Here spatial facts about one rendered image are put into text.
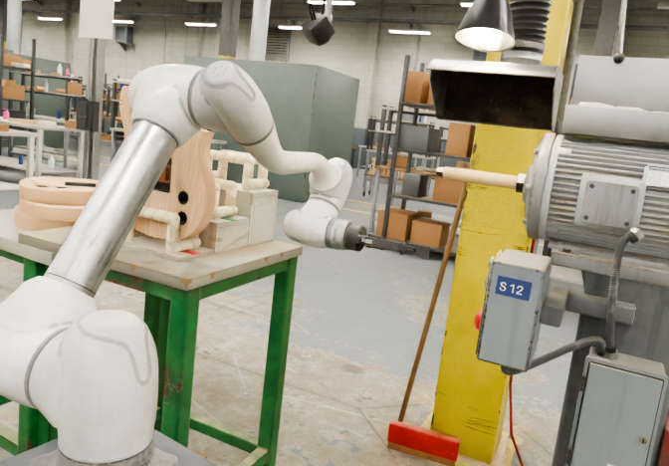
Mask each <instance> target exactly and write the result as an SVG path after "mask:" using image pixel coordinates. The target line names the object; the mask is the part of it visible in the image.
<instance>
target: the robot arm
mask: <svg viewBox="0 0 669 466"><path fill-rule="evenodd" d="M127 96H128V101H129V104H130V107H131V109H132V114H131V123H132V128H131V130H130V131H129V133H128V135H127V136H126V138H125V140H124V141H123V143H122V145H121V146H120V148H119V150H118V151H117V153H116V155H115V157H114V158H113V160H112V162H111V164H110V166H109V167H108V169H107V171H106V172H105V174H104V176H103V177H102V179H101V181H100V182H99V184H98V186H97V188H96V189H95V191H94V193H93V194H92V196H91V198H90V199H89V201H88V203H87V204H86V206H85V208H84V209H83V211H82V213H81V215H80V216H79V218H78V220H77V221H76V223H75V225H74V226H73V228H72V230H71V231H70V233H69V235H68V236H67V238H66V240H65V241H64V243H63V245H62V247H61V248H60V250H59V252H58V253H57V255H56V257H55V258H54V260H53V262H52V263H51V265H50V267H49V268H48V270H47V272H46V273H45V275H44V277H42V276H38V277H36V278H33V279H30V280H28V281H26V282H24V283H22V285H21V286H20V287H19V288H18V289H17V290H16V291H15V292H14V293H13V294H12V295H10V296H9V297H8V298H7V299H6V300H5V301H4V302H2V303H1V304H0V395H2V396H4V397H6V398H8V399H10V400H12V401H15V402H17V403H20V404H22V405H25V406H28V407H32V408H35V409H38V410H40V412H41V413H42V414H43V415H44V416H45V417H46V419H47V420H48V421H49V422H50V423H51V424H52V426H54V427H55V428H57V429H58V448H57V450H56V451H53V452H50V453H47V454H44V455H40V456H37V457H35V458H33V459H32V460H31V461H30V463H29V466H177V457H176V456H174V455H172V454H169V453H166V452H164V451H161V450H160V449H158V448H156V447H155V446H154V445H153V428H154V423H155V417H156V409H157V399H158V358H157V352H156V347H155V343H154V340H153V338H152V335H151V333H150V331H149V329H148V327H147V325H146V324H145V323H144V322H143V321H142V320H141V319H140V318H139V317H137V316H136V315H134V314H131V313H129V312H125V311H120V310H101V311H99V309H98V305H97V301H96V300H95V299H94V297H95V295H96V293H97V291H98V289H99V288H100V286H101V284H102V282H103V280H104V278H105V277H106V275H107V273H108V271H109V269H110V267H111V266H112V263H113V261H114V259H115V257H116V256H117V254H118V252H119V250H120V248H121V246H122V245H123V243H124V241H125V239H126V237H127V235H128V234H129V232H130V230H131V228H132V226H133V224H134V223H135V221H136V219H137V217H138V215H139V213H140V212H141V210H142V208H143V206H144V204H145V202H146V201H147V199H148V197H149V195H150V193H151V191H152V190H153V188H154V186H155V184H156V182H157V180H158V179H159V177H160V175H161V173H162V171H163V169H164V168H165V166H166V164H167V162H168V160H169V158H170V157H171V155H172V153H173V151H174V149H175V148H178V147H180V146H182V145H183V144H185V143H186V142H187V140H189V139H190V138H191V137H192V136H193V135H194V134H196V133H197V132H198V131H200V130H201V129H202V128H209V129H213V130H217V131H221V132H224V133H228V132H229V133H230V134H231V135H232V136H233V137H234V139H235V140H236V141H237V142H238V143H239V144H240V145H241V146H242V147H243V148H245V149H246V150H247V151H248V152H249V153H250V154H251V155H252V156H253V157H254V158H255V159H256V160H257V161H258V162H259V163H260V164H261V165H262V166H263V167H265V168H266V169H267V170H269V171H271V172H274V173H277V174H295V173H303V172H310V176H309V182H310V193H311V195H310V198H309V200H308V202H307V204H306V205H305V206H304V207H303V208H302V209H296V210H293V211H291V212H289V213H288V214H287V215H286V216H285V219H284V232H285V234H286V235H287V236H288V237H289V238H290V239H291V240H293V241H295V242H298V243H301V244H303V245H307V246H311V247H316V248H331V249H337V250H345V251H346V250H352V251H356V252H359V251H361V250H362V249H363V247H364V245H365V247H366V248H375V249H387V250H392V251H396V252H400V255H403V253H404V254H408V255H413V256H418V257H423V258H429V256H430V251H431V248H430V247H425V246H420V245H415V244H410V243H408V241H405V243H402V242H397V241H393V240H388V239H385V238H384V237H380V236H377V235H375V234H367V235H366V229H365V227H364V226H361V225H356V224H353V223H352V222H351V221H348V220H343V219H338V218H337V217H338V214H339V212H340V210H341V209H342V207H343V205H344V203H345V201H346V198H347V196H348V193H349V191H350V188H351V184H352V168H351V166H350V165H349V164H348V162H347V161H345V160H344V159H341V158H333V159H330V160H329V161H327V160H326V159H325V158H324V157H323V156H322V155H320V154H317V153H314V152H297V151H284V150H283V149H282V148H281V145H280V142H279V139H278V135H277V131H276V127H275V123H274V120H273V117H272V115H271V112H270V109H269V106H268V104H267V102H266V100H265V98H264V97H263V95H262V93H261V91H260V90H259V88H258V87H257V85H256V84H255V82H254V81H253V80H252V78H251V77H250V76H249V75H248V74H247V73H246V72H245V71H244V70H242V69H241V68H240V67H238V66H237V65H235V64H234V63H232V62H229V61H217V62H214V63H212V64H210V65H209V66H207V67H206V68H202V67H199V66H192V65H175V64H170V65H158V66H154V67H150V68H147V69H145V70H143V71H141V72H140V73H138V74H137V75H136V76H134V78H133V79H132V80H131V82H130V84H129V87H128V93H127Z"/></svg>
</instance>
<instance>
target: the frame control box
mask: <svg viewBox="0 0 669 466"><path fill-rule="evenodd" d="M552 262H553V259H552V258H551V257H548V256H542V255H537V254H532V253H527V252H521V251H516V250H511V249H506V250H505V251H504V252H502V253H501V254H500V255H499V256H498V257H497V258H496V259H495V260H493V261H492V262H491V263H490V268H489V273H488V275H487V279H486V284H485V291H486V292H485V299H484V305H483V311H482V317H481V323H480V329H479V335H478V341H477V347H476V355H477V359H478V360H482V361H486V362H489V363H493V364H497V365H500V366H501V371H502V373H503V374H505V375H515V374H519V373H522V372H527V371H528V370H530V369H532V368H534V367H537V366H539V365H541V364H544V363H546V362H548V361H550V360H553V359H555V358H557V357H560V356H562V355H564V354H566V353H569V352H571V351H573V350H577V349H580V348H583V347H585V346H589V345H598V347H597V348H596V349H595V351H596V355H597V356H600V357H602V358H606V354H605V353H606V350H605V347H606V343H605V341H604V340H603V339H602V338H600V337H588V338H584V339H581V340H579V341H576V342H573V343H571V344H568V345H566V346H564V347H561V348H559V349H556V350H553V351H551V352H549V353H547V354H544V355H542V356H540V357H537V358H535V359H533V357H534V354H535V351H536V349H537V346H538V340H539V335H540V329H541V323H540V317H541V311H542V306H543V304H544V302H545V299H546V296H547V290H548V284H549V279H550V273H551V268H552ZM532 359H533V360H532Z"/></svg>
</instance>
